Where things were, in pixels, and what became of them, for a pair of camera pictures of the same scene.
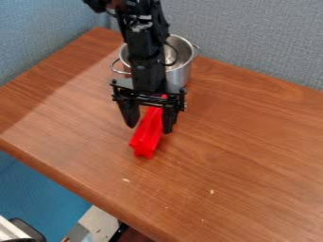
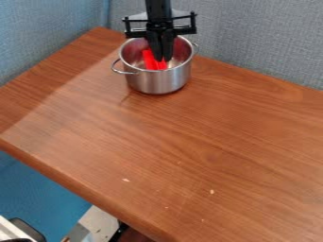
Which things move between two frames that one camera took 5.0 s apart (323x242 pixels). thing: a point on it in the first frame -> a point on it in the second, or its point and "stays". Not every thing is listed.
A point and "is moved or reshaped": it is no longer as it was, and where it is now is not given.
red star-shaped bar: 147,136 is moved or reshaped
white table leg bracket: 96,227 stays
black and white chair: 16,231 stays
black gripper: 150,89 -> 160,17
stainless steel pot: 178,51 stays
